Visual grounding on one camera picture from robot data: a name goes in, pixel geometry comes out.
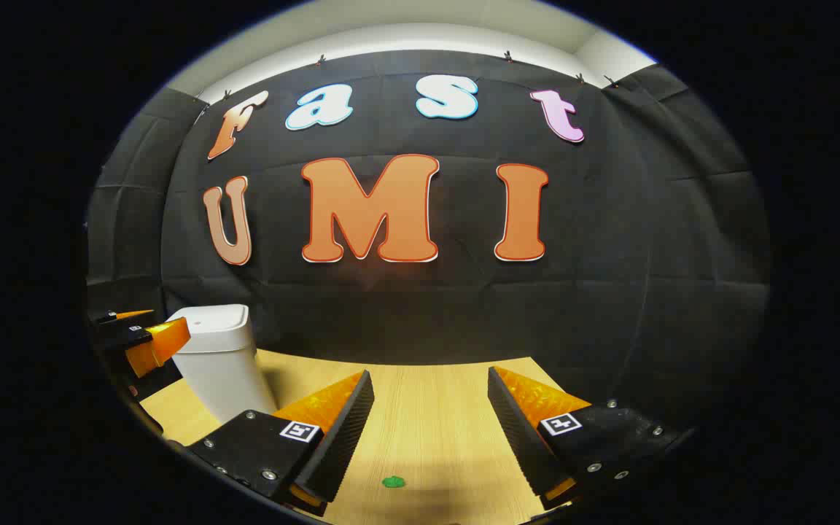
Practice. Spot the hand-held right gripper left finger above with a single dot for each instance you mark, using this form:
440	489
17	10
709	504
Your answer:
340	445

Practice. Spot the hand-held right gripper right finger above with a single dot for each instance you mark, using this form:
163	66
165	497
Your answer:
518	437

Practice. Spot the white desktop garbage bin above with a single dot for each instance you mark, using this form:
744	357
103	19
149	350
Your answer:
216	364

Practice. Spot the wooden desktop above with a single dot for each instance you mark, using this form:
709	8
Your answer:
427	423

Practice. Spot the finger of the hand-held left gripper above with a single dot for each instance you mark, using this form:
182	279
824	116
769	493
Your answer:
165	340
132	314

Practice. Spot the green paper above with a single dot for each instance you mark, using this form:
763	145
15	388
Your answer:
393	482

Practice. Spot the black backdrop cloth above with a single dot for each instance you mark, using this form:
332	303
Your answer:
609	292

